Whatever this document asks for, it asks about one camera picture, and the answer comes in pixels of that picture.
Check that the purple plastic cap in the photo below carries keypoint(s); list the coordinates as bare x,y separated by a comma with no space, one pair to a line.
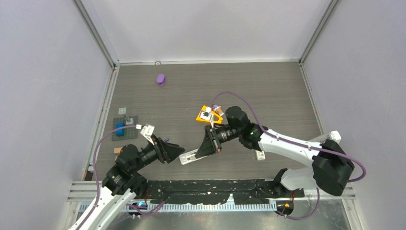
161,78

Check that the wooden block upper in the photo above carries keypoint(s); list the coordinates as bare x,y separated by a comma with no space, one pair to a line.
117,150

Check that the blue lego brick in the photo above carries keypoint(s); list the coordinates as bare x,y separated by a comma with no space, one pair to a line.
120,132

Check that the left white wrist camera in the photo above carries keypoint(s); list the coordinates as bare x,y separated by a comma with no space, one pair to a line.
146,131

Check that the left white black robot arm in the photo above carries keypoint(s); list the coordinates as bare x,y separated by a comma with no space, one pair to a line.
123,182

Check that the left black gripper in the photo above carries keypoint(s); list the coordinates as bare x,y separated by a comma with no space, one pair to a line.
166,151

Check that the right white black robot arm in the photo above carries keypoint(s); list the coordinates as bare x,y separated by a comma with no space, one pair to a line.
326,166

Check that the white remote battery cover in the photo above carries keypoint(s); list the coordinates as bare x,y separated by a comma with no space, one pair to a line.
191,157

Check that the white remote control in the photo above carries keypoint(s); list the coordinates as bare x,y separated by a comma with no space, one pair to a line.
260,155
183,157

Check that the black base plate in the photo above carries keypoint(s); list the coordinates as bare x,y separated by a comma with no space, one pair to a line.
213,192

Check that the grey lego baseplate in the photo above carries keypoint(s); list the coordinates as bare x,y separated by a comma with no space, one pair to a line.
127,133

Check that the small grey sticker tile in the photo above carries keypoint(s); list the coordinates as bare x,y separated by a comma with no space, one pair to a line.
122,110

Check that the yellow triangular toy block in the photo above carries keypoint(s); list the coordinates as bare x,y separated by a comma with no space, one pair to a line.
217,119

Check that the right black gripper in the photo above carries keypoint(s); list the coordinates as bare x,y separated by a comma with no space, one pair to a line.
209,145

